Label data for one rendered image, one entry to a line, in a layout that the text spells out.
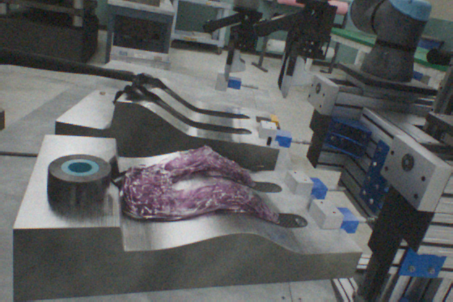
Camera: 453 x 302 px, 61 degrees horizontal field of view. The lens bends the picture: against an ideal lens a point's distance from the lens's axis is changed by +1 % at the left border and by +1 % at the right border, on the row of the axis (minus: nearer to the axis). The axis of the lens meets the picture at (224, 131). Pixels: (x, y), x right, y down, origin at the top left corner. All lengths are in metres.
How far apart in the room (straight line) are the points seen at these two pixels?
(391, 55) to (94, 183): 0.93
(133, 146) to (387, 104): 0.75
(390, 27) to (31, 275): 1.05
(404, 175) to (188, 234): 0.44
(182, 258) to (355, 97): 0.79
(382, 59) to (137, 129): 0.74
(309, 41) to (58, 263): 0.62
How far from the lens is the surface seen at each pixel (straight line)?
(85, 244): 0.52
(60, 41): 4.72
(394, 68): 1.21
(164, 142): 0.87
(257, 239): 0.57
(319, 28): 0.86
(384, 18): 1.25
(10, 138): 0.98
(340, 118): 1.18
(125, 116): 0.86
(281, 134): 0.91
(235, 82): 1.16
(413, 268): 0.91
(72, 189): 0.52
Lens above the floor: 1.21
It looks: 21 degrees down
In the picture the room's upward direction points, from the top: 12 degrees clockwise
